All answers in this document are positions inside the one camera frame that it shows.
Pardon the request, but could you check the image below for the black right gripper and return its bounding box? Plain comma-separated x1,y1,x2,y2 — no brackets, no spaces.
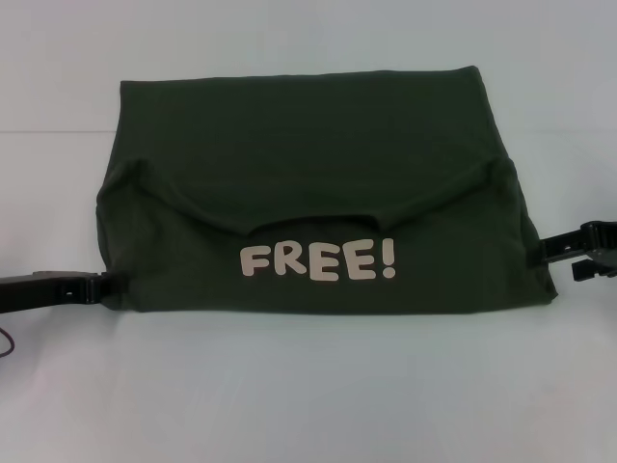
539,220,617,284

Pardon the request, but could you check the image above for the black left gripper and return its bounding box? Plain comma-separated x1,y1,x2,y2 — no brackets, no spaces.
0,270,130,315

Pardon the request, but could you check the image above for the dark green t-shirt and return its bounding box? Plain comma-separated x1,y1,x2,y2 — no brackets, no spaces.
94,66,559,315

